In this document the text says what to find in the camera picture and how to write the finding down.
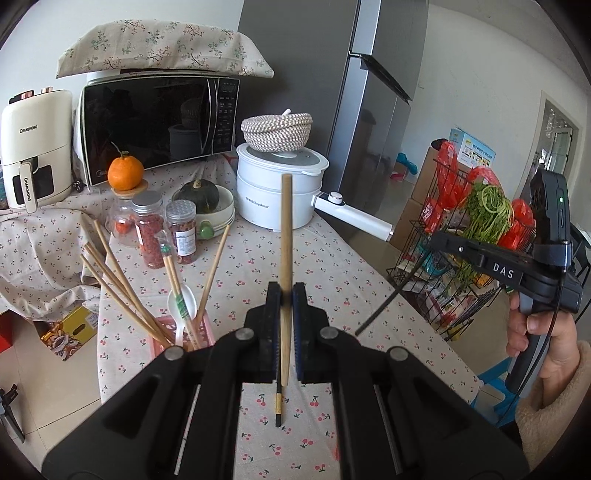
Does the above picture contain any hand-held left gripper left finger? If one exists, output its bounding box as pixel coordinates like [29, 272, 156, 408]
[41, 281, 283, 480]

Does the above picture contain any cream air fryer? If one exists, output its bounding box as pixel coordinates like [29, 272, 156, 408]
[0, 89, 75, 214]

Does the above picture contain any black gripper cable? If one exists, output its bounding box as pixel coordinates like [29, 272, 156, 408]
[501, 272, 564, 428]

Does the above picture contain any black microwave oven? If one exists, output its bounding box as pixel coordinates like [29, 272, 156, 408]
[76, 74, 241, 188]

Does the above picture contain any dark green pumpkin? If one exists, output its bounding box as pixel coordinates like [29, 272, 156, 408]
[172, 179, 220, 214]

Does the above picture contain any bunch of green vegetables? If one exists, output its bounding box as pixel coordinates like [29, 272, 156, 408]
[455, 182, 515, 278]

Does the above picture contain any orange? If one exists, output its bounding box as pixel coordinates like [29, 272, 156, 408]
[107, 143, 145, 191]

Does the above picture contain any black tripod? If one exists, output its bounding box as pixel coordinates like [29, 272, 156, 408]
[0, 383, 26, 444]

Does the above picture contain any jar of dried snacks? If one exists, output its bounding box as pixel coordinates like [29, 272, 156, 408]
[165, 199, 199, 265]

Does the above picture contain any green-printed wooden chopstick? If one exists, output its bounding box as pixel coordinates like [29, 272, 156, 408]
[163, 237, 201, 347]
[157, 237, 197, 347]

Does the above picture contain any glass jar with wooden lid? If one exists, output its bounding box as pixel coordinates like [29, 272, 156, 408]
[105, 179, 149, 249]

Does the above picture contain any red plastic bag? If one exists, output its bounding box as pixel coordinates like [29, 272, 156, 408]
[499, 198, 536, 250]
[466, 166, 499, 185]
[436, 141, 462, 195]

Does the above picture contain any person's right forearm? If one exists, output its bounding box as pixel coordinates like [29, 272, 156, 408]
[514, 340, 591, 469]

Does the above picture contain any cherry print tablecloth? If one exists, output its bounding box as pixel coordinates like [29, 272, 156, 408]
[97, 215, 481, 480]

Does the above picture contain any grey refrigerator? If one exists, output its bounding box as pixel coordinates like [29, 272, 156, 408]
[238, 0, 430, 241]

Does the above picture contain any colourful printed box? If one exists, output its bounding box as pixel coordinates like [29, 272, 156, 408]
[34, 307, 100, 363]

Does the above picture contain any white plastic spoon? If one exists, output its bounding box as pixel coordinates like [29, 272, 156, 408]
[167, 284, 199, 337]

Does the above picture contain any white bowl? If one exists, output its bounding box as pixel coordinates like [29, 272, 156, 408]
[196, 185, 236, 238]

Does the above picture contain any woven rope basket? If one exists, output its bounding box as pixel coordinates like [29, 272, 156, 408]
[240, 108, 314, 152]

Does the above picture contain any blue printed box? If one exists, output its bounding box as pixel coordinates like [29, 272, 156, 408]
[448, 126, 496, 167]

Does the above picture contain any black chair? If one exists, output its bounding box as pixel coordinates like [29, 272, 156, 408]
[570, 222, 591, 278]

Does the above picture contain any jar of red berries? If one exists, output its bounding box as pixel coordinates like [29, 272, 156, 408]
[132, 190, 166, 269]

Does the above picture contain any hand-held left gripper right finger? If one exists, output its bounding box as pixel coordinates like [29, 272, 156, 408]
[291, 281, 529, 480]

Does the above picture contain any black wire rack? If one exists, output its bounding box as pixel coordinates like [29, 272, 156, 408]
[385, 148, 541, 342]

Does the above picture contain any glass door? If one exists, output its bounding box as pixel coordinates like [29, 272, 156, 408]
[531, 90, 583, 185]

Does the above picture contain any blue plastic stool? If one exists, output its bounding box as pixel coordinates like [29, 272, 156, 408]
[478, 357, 520, 416]

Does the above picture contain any pink plastic utensil basket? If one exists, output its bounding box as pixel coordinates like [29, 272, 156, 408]
[148, 315, 217, 358]

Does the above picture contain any white electric cooking pot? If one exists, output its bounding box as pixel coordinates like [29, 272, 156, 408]
[235, 142, 394, 241]

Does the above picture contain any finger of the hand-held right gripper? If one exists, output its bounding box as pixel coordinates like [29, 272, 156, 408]
[431, 230, 486, 271]

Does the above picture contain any person's right hand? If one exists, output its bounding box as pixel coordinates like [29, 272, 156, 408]
[505, 291, 578, 384]

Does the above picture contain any thick wooden chopstick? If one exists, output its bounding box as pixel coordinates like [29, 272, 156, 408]
[276, 174, 293, 387]

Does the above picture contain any cardboard box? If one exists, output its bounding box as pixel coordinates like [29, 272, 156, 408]
[390, 148, 441, 252]

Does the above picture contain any red snack packet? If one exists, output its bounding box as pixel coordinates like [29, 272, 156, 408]
[422, 198, 446, 232]

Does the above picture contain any floral cloth cover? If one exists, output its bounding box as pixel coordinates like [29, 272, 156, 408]
[56, 19, 274, 79]

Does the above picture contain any draped cherry print cloth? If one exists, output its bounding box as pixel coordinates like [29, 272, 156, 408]
[0, 154, 238, 319]

